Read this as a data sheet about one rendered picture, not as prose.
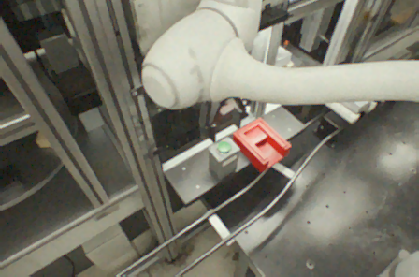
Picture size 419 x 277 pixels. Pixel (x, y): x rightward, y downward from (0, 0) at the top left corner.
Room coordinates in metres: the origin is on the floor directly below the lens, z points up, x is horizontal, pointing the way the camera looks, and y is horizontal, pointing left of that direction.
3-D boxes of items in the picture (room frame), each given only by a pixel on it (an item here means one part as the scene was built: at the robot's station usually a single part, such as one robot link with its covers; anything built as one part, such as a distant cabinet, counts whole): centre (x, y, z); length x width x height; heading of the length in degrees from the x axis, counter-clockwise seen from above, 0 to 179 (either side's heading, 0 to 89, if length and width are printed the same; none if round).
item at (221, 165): (0.52, -0.04, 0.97); 0.08 x 0.08 x 0.12; 35
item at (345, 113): (0.92, -0.69, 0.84); 0.36 x 0.14 x 0.10; 125
